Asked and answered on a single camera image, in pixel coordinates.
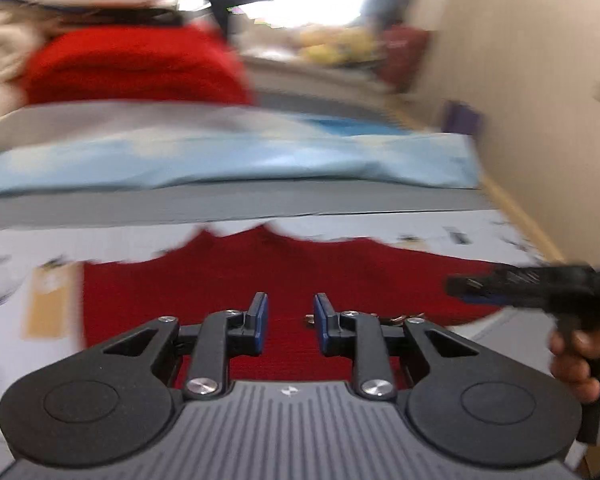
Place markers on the wooden bed frame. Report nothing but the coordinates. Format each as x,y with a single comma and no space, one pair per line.
523,222

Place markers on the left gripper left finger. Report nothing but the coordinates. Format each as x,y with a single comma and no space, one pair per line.
113,400

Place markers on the grey printed bed sheet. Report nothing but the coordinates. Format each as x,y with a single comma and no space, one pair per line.
135,225

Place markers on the person right hand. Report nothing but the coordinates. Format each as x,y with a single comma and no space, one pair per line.
571,361

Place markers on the dark red cushion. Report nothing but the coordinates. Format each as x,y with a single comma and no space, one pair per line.
403,47

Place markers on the beige folded blanket stack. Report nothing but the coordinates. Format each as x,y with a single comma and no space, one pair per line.
19,40

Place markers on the light blue patterned quilt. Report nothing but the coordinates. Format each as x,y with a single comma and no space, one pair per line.
121,145

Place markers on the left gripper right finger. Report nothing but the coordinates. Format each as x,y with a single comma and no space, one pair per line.
465,400

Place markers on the dark red knit sweater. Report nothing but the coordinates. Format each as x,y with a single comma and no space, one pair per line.
211,273

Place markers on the yellow plush toy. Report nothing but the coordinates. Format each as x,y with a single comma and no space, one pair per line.
337,46

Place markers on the purple paper bag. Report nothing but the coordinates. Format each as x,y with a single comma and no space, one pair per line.
458,117

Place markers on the bright red folded blanket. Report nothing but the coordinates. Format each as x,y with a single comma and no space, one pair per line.
137,63

